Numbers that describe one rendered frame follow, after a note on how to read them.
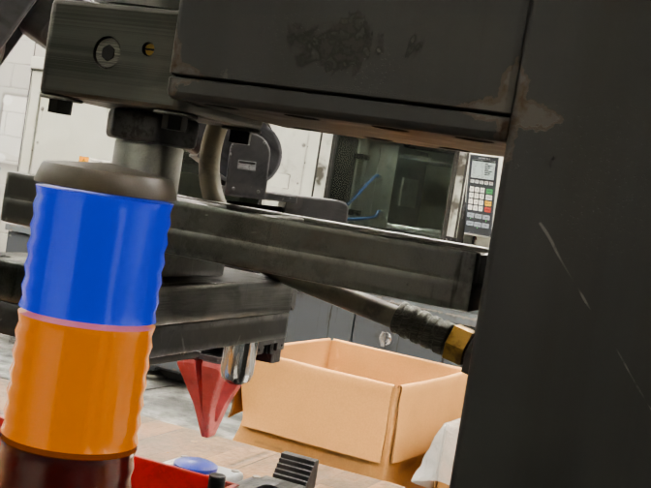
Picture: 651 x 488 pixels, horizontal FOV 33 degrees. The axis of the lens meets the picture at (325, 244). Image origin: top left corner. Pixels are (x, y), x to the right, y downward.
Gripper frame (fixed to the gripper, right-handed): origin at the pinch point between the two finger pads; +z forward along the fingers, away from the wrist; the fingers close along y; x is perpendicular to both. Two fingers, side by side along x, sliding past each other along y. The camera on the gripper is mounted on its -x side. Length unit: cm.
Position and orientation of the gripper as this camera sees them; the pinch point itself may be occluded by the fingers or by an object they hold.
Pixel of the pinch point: (208, 427)
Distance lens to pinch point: 100.9
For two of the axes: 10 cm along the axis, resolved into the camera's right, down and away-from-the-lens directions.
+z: -1.3, 9.9, 0.6
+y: -9.1, -1.4, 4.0
